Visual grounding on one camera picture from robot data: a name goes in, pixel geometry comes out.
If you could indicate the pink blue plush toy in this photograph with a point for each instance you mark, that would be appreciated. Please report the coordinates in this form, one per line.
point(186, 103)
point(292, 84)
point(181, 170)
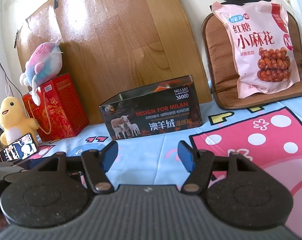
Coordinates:
point(44, 62)

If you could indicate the wooden board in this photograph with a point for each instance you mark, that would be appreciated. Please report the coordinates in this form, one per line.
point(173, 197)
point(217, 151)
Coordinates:
point(116, 42)

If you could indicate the red gift bag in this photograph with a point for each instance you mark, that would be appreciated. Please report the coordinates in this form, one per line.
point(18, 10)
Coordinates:
point(58, 110)

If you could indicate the smartphone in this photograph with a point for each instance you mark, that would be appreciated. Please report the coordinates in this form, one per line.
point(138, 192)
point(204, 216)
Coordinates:
point(18, 148)

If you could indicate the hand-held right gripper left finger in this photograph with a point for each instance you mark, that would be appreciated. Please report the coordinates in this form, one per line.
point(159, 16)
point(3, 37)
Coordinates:
point(109, 155)

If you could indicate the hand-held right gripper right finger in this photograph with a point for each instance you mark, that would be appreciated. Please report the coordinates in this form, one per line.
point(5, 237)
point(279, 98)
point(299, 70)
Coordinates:
point(186, 156)

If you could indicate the printed bed sheet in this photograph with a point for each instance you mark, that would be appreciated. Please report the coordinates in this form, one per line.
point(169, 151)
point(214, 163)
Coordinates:
point(151, 152)

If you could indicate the yellow plush toy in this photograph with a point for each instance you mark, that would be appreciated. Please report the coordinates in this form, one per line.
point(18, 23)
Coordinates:
point(12, 120)

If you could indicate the brown seat cushion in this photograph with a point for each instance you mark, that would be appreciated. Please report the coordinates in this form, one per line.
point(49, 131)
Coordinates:
point(216, 55)

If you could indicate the black tin box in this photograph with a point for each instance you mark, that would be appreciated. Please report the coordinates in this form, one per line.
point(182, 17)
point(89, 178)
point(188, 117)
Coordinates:
point(151, 117)

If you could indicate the pink snack bag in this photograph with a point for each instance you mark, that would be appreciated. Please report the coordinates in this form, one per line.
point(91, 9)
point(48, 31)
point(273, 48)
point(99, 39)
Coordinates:
point(256, 47)

